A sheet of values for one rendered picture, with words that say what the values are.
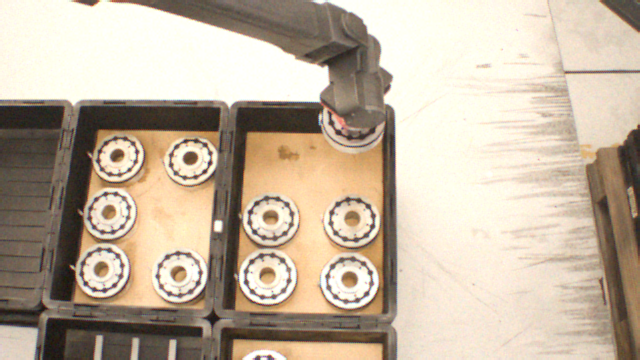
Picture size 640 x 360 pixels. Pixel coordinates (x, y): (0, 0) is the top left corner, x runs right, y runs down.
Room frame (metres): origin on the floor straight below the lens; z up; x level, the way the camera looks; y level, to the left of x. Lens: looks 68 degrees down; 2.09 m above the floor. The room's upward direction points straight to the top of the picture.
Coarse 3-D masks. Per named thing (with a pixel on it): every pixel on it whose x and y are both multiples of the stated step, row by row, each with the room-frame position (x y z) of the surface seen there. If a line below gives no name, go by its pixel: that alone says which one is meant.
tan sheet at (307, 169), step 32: (256, 160) 0.56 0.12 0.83; (288, 160) 0.56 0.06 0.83; (320, 160) 0.55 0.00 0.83; (352, 160) 0.55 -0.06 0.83; (256, 192) 0.49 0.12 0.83; (288, 192) 0.49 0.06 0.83; (320, 192) 0.49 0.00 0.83; (352, 192) 0.49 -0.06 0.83; (320, 224) 0.43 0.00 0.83; (352, 224) 0.43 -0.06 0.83; (320, 256) 0.37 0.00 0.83
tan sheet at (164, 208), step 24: (96, 144) 0.59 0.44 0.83; (144, 144) 0.59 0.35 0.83; (168, 144) 0.59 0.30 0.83; (216, 144) 0.59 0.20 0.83; (96, 192) 0.49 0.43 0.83; (144, 192) 0.49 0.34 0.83; (168, 192) 0.49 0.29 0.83; (192, 192) 0.49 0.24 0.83; (144, 216) 0.44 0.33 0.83; (168, 216) 0.44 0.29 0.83; (192, 216) 0.44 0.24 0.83; (96, 240) 0.40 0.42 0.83; (144, 240) 0.40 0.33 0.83; (168, 240) 0.40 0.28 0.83; (192, 240) 0.40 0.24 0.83; (144, 264) 0.35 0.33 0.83; (144, 288) 0.30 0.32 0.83
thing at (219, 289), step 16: (224, 176) 0.48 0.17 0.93; (224, 192) 0.45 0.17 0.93; (224, 208) 0.42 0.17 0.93; (224, 224) 0.39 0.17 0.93; (224, 240) 0.37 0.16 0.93; (224, 256) 0.34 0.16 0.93; (224, 272) 0.31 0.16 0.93; (224, 288) 0.28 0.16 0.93; (272, 320) 0.23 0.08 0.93; (288, 320) 0.23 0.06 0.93; (304, 320) 0.23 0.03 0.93; (320, 320) 0.23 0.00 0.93; (336, 320) 0.23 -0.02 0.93; (352, 320) 0.23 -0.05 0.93; (368, 320) 0.23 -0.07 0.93; (384, 320) 0.23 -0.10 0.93
